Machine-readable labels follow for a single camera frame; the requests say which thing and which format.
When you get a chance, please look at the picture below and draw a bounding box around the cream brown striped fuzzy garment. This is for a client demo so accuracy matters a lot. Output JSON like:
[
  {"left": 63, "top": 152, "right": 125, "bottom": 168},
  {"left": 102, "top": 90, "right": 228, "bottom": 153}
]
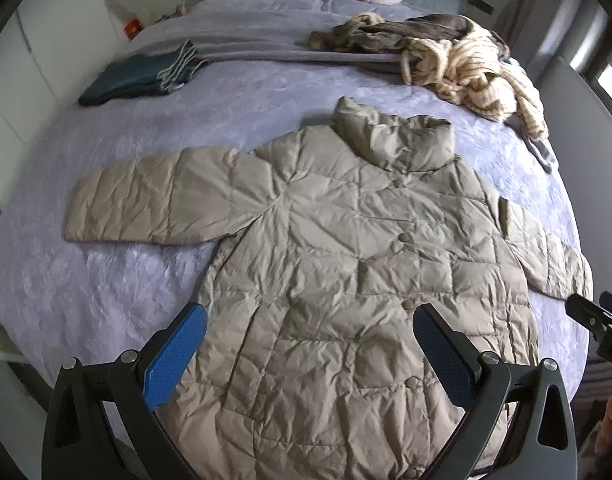
[{"left": 309, "top": 12, "right": 548, "bottom": 140}]

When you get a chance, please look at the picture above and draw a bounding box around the person's right hand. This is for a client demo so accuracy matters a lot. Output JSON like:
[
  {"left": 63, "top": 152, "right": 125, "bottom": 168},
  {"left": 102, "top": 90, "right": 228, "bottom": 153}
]
[{"left": 594, "top": 394, "right": 612, "bottom": 457}]

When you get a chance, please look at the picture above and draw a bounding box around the beige quilted puffer jacket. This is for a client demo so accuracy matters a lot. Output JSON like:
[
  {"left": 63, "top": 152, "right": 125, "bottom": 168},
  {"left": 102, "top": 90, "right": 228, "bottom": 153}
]
[{"left": 64, "top": 98, "right": 593, "bottom": 479}]

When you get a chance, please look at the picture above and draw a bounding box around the window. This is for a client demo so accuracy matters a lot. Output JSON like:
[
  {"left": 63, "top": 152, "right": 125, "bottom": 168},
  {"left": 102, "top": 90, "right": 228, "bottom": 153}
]
[{"left": 560, "top": 0, "right": 612, "bottom": 118}]

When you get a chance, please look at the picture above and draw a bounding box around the grey folded blanket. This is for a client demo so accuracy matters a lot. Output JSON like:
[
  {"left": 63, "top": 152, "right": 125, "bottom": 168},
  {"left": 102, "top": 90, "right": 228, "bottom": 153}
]
[{"left": 120, "top": 0, "right": 417, "bottom": 64}]

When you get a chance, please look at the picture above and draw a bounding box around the lavender plush bed cover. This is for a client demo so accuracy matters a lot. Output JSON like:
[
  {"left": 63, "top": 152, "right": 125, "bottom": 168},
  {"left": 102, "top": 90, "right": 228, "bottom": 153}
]
[{"left": 0, "top": 60, "right": 589, "bottom": 393}]

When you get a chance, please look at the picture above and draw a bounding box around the white wardrobe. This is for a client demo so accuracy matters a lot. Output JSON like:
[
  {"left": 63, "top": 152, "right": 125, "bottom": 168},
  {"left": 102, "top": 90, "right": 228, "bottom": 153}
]
[{"left": 0, "top": 0, "right": 124, "bottom": 207}]

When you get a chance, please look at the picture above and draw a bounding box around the folded dark green blanket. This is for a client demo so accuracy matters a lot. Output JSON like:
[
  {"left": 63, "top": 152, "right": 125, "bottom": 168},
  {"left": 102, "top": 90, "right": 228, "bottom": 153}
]
[{"left": 78, "top": 40, "right": 208, "bottom": 107}]

